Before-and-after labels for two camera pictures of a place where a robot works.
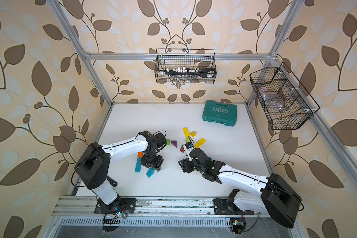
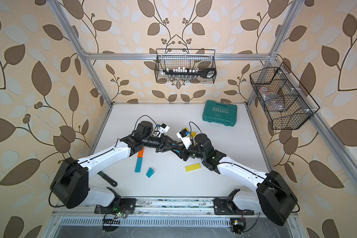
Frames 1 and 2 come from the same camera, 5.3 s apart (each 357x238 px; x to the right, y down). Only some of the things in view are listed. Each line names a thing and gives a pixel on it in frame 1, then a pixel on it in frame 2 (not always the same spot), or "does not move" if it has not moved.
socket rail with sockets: [209, 73] does not move
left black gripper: [157, 167] → [166, 144]
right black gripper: [185, 165] → [183, 153]
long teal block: [138, 165] does not move
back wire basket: [191, 65] does not move
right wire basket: [285, 103] does not move
